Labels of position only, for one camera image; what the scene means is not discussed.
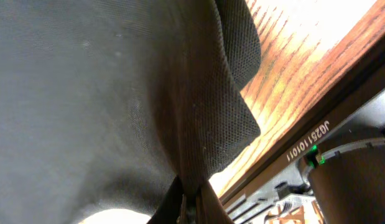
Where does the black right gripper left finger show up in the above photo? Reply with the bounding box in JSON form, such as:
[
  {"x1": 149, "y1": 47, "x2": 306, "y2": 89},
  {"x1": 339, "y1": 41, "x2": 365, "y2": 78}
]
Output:
[{"x1": 147, "y1": 176, "x2": 183, "y2": 224}]

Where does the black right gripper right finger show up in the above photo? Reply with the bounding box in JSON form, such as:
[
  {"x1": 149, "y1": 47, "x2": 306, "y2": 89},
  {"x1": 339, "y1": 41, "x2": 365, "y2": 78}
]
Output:
[{"x1": 196, "y1": 181, "x2": 234, "y2": 224}]

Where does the black t-shirt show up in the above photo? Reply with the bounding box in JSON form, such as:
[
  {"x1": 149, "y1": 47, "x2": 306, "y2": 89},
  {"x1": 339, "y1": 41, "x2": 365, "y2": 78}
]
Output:
[{"x1": 0, "y1": 0, "x2": 261, "y2": 223}]

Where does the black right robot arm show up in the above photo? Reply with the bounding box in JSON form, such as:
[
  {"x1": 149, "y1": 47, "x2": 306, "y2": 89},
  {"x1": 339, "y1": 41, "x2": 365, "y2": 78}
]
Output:
[{"x1": 150, "y1": 138, "x2": 385, "y2": 223}]

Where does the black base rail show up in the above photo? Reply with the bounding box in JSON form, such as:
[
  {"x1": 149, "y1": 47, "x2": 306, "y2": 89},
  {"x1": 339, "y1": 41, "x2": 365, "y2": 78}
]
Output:
[{"x1": 220, "y1": 29, "x2": 385, "y2": 224}]

